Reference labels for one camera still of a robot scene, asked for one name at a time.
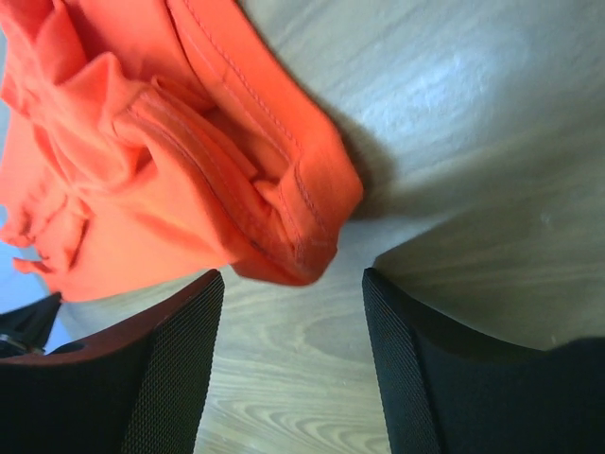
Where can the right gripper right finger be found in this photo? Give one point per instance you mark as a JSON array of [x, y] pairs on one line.
[[447, 388]]

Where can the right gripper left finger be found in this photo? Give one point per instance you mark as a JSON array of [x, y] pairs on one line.
[[138, 386]]

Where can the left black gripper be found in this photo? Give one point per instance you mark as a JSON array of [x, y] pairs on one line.
[[26, 330]]

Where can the orange t-shirt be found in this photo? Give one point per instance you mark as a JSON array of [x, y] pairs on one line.
[[152, 139]]

